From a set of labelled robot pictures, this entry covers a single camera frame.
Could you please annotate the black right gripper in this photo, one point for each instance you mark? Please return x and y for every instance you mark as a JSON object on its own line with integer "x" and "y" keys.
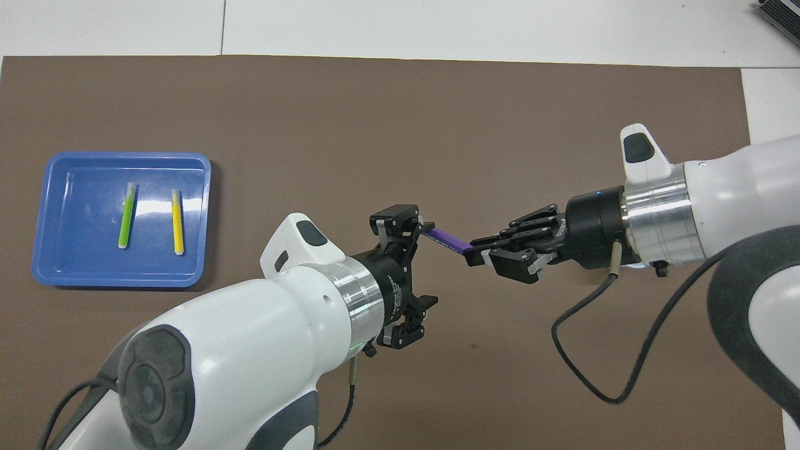
{"x": 594, "y": 228}

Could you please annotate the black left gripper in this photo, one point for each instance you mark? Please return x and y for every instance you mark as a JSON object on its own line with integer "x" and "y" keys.
{"x": 387, "y": 281}

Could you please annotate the purple highlighter pen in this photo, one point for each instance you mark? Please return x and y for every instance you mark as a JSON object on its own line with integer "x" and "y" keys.
{"x": 447, "y": 239}

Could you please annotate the yellow highlighter pen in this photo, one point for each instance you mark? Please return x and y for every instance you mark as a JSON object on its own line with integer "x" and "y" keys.
{"x": 178, "y": 225}

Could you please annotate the green highlighter pen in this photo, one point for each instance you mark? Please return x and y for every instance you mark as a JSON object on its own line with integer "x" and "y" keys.
{"x": 127, "y": 219}

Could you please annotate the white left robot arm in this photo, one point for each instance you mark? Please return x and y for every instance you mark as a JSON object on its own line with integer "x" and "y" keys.
{"x": 250, "y": 350}

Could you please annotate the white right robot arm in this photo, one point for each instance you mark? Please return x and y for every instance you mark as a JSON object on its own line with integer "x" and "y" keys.
{"x": 737, "y": 187}

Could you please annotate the blue plastic tray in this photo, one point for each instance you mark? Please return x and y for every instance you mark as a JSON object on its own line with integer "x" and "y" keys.
{"x": 81, "y": 262}

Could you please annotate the brown table mat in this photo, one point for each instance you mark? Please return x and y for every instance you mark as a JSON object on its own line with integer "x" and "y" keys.
{"x": 400, "y": 137}

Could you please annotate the grey ribbed device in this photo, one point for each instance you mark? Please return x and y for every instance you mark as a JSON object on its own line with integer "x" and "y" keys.
{"x": 784, "y": 15}

